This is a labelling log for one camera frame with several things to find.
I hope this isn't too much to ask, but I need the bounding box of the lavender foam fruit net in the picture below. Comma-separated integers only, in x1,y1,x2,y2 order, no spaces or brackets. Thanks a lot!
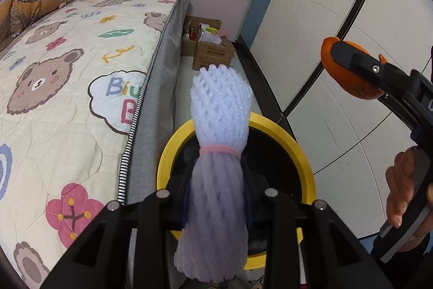
174,64,252,283

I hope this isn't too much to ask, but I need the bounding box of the black sleeve forearm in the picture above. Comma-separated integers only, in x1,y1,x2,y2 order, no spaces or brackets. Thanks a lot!
378,233,432,288

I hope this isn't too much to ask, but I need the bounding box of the orange mandarin peel piece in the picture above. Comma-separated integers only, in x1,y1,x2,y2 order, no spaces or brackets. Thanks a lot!
321,37,384,100

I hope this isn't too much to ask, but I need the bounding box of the person's right hand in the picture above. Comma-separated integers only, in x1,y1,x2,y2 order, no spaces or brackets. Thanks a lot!
385,147,433,252

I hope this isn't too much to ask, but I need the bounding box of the cardboard box with items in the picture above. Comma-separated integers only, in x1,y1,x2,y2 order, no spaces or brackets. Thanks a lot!
181,15,222,57

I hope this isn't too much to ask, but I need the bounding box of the bed with cartoon bear quilt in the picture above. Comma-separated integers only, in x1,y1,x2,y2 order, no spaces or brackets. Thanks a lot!
1,0,190,288

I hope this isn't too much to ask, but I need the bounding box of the orange grey folded duvet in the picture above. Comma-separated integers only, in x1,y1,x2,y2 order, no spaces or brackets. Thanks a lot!
1,0,74,51

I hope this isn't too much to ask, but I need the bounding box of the yellow-rimmed black trash bin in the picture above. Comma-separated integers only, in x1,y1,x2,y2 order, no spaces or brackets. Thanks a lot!
155,111,317,272

